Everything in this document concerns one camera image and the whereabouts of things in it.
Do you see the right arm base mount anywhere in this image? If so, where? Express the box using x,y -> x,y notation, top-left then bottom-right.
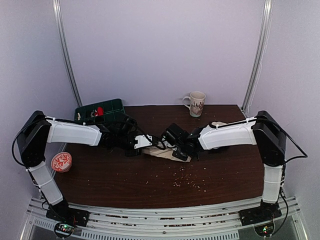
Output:
238,206 -> 282,226

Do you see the left aluminium frame post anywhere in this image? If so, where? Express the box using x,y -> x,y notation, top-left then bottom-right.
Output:
52,0 -> 83,107

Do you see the aluminium frame post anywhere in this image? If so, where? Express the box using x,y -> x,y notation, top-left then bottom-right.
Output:
52,0 -> 83,107
241,0 -> 273,114

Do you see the right aluminium frame post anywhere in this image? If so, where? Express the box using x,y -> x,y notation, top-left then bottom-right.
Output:
241,0 -> 273,114

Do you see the red item in tray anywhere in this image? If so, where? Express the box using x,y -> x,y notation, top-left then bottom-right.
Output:
90,106 -> 104,117

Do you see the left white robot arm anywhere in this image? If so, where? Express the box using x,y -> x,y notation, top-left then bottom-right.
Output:
12,110 -> 153,222

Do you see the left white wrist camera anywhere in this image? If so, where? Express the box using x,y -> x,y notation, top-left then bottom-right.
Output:
133,134 -> 153,149

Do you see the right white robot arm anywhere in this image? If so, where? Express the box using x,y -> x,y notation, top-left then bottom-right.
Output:
161,110 -> 294,221

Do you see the green compartment tray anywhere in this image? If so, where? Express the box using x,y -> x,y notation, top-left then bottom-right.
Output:
74,98 -> 126,125

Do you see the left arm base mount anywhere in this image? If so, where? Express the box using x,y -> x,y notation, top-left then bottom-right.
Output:
46,208 -> 90,227

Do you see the cream underwear navy trim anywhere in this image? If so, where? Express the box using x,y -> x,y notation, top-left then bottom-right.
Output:
210,121 -> 226,128

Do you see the cream boxer underwear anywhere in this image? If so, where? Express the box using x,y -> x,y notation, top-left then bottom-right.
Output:
142,146 -> 192,163

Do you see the white patterned ceramic mug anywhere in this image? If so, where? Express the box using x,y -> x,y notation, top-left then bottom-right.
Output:
182,91 -> 206,118

